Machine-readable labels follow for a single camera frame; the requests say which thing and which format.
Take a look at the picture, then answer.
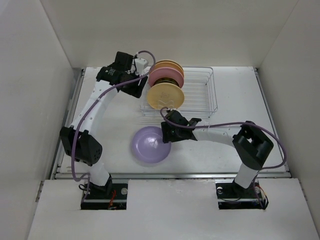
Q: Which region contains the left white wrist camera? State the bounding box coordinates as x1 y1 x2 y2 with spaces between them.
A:
132 57 149 76

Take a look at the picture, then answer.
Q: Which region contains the tan rear plate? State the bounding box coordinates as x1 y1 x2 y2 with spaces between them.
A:
156 59 180 66

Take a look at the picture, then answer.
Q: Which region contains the purple plastic plate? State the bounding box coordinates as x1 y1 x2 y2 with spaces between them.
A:
131 126 172 164

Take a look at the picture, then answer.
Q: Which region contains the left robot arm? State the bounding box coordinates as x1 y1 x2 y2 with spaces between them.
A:
59 51 149 199

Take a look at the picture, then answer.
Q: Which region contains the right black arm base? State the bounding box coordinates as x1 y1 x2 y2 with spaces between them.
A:
215 181 269 210

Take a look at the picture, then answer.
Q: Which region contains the pink plastic plate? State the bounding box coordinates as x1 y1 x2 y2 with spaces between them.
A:
148 67 184 88

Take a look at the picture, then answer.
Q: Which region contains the white wire dish rack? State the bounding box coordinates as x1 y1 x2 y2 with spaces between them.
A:
140 66 218 123

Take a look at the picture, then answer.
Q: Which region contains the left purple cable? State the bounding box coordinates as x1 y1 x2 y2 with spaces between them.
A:
71 50 157 201

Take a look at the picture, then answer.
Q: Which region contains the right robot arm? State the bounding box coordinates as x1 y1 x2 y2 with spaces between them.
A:
161 110 274 197

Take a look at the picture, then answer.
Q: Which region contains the yellow patterned plate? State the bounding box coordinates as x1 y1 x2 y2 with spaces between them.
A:
153 77 179 87

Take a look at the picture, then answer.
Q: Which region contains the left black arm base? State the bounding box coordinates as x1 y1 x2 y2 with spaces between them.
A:
78 179 129 211

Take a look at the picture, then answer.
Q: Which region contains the orange plastic plate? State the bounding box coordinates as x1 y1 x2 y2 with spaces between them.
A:
150 62 185 77

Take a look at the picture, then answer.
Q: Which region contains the beige plastic plate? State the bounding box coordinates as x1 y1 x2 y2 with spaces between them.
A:
146 83 185 110

